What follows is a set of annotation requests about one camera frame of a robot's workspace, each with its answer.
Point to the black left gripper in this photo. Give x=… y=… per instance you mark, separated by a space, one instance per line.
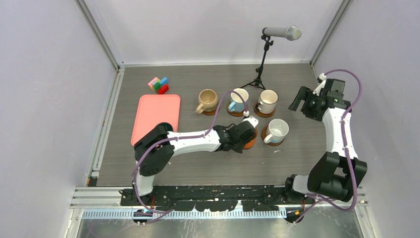
x=238 y=148

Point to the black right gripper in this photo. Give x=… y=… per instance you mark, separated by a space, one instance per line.
x=303 y=94

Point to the orange translucent cup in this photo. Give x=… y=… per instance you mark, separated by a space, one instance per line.
x=252 y=142

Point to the light blue mug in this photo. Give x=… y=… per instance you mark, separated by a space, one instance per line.
x=237 y=99

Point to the white mug dark rim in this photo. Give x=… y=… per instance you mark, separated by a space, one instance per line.
x=267 y=101

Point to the beige ceramic mug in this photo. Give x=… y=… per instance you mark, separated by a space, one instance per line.
x=208 y=101

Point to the pink plastic tray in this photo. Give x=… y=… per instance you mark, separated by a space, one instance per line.
x=152 y=110

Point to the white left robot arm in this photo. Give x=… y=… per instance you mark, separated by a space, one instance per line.
x=157 y=147

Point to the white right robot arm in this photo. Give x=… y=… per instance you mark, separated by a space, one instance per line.
x=339 y=170

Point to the black microphone tripod stand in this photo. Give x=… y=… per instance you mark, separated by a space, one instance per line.
x=257 y=82

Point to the grey microphone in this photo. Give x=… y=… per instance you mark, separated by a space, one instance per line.
x=290 y=33

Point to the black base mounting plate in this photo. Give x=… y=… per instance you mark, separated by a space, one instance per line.
x=214 y=198

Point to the colourful toy block stack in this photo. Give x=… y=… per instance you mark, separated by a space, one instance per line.
x=160 y=86

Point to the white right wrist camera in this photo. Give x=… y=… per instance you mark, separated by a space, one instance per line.
x=321 y=84

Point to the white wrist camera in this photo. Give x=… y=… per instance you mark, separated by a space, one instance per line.
x=321 y=84
x=250 y=118

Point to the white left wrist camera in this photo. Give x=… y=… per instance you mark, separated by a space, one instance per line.
x=250 y=118

